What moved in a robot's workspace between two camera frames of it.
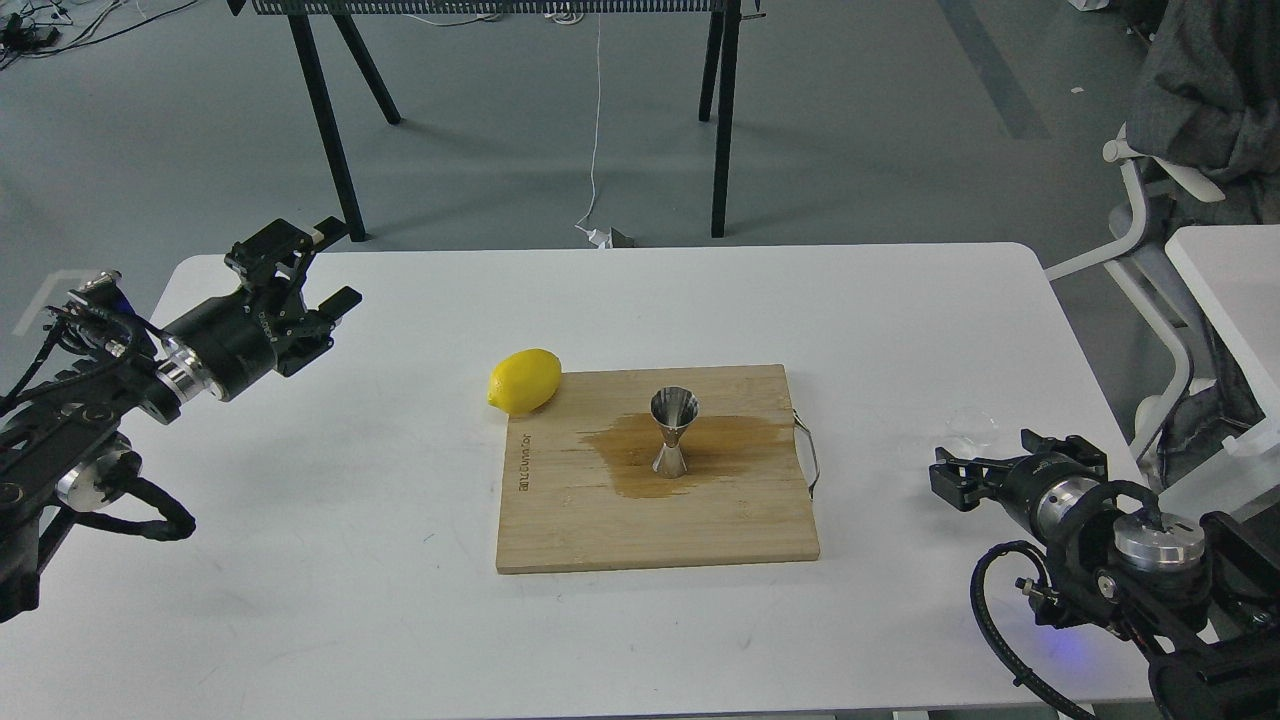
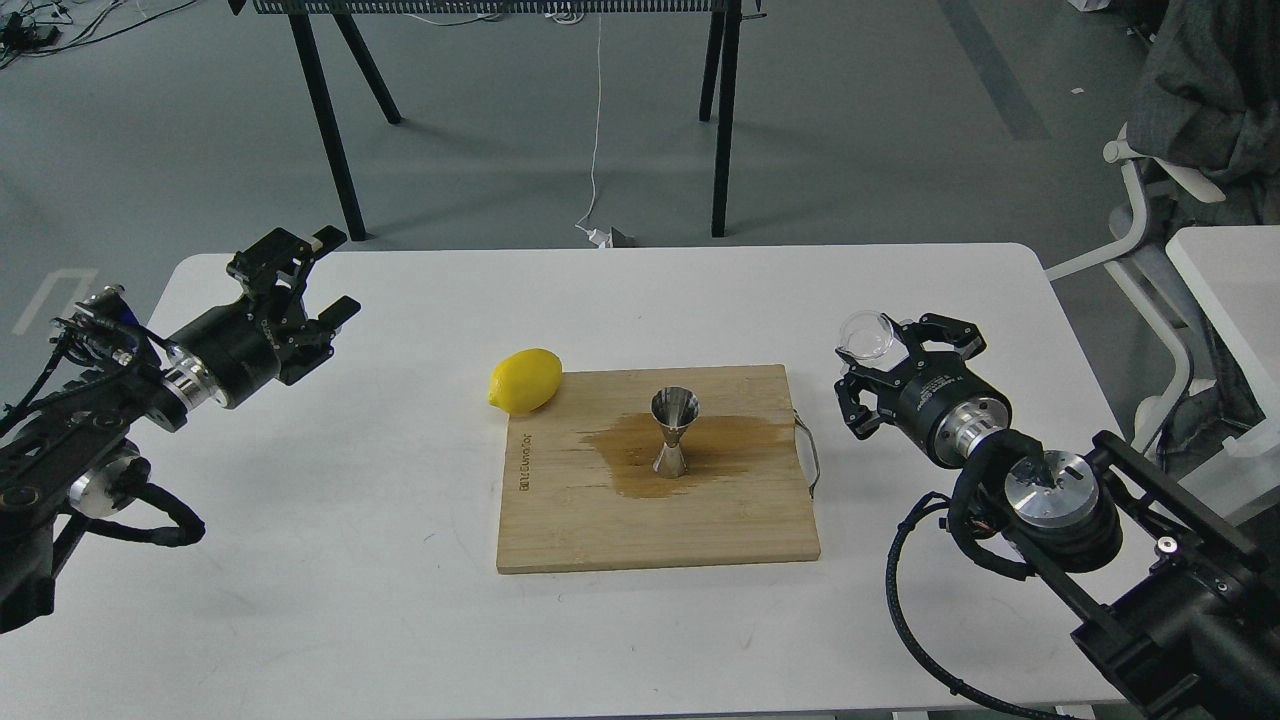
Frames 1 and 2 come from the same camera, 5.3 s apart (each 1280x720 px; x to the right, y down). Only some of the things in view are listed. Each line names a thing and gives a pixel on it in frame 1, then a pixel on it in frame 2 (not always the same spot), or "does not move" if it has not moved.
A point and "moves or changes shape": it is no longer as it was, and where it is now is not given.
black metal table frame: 719,78 does not move
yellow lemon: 524,381 does not move
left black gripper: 236,344 does not move
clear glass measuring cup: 969,432 moves or changes shape
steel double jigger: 673,409 does not move
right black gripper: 1038,487 → 943,407
